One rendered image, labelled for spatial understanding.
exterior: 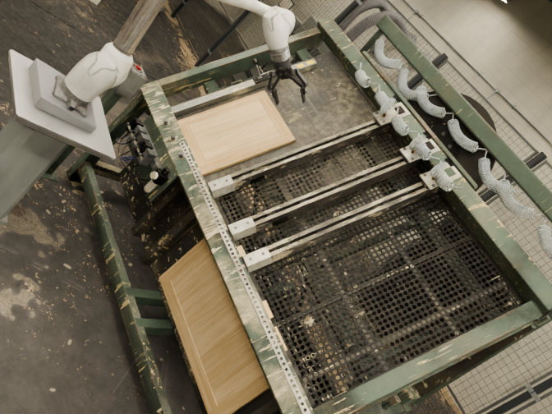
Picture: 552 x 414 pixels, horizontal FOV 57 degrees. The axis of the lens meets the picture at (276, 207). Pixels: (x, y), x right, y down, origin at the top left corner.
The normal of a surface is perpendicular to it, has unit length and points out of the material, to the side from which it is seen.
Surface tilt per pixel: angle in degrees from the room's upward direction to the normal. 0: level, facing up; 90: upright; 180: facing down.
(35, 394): 0
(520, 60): 90
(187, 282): 90
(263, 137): 55
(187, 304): 90
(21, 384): 0
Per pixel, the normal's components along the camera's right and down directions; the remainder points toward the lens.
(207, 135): -0.04, -0.54
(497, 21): -0.59, -0.30
